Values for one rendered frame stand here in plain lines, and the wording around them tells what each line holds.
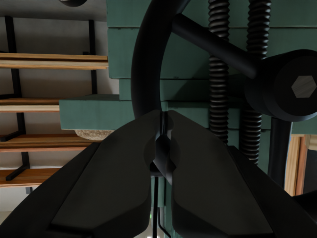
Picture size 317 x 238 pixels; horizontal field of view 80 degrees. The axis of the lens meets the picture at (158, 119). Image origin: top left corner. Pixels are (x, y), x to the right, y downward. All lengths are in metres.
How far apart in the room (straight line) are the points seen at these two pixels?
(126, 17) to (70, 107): 0.20
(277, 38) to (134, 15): 0.25
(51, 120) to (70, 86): 0.56
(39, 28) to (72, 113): 2.76
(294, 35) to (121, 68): 0.31
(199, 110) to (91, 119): 0.22
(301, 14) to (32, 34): 2.99
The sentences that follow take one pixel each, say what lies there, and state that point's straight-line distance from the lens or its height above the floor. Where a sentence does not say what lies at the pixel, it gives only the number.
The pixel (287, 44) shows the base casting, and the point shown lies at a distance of 0.42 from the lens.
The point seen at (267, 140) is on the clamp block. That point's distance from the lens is 0.31.
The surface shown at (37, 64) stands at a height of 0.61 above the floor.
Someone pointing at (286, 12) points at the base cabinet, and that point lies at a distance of 0.43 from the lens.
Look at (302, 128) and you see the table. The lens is 0.45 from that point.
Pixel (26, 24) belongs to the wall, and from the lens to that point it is 3.20.
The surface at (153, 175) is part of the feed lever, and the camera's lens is 0.72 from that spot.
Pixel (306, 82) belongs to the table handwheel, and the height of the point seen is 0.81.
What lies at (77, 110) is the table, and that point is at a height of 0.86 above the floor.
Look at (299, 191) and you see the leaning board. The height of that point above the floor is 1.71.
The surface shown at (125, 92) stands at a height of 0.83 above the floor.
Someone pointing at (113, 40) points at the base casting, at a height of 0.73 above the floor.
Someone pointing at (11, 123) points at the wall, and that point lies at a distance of 3.33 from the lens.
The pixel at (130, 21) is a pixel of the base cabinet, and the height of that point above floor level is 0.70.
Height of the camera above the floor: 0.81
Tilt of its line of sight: 10 degrees up
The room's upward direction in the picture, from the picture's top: 179 degrees counter-clockwise
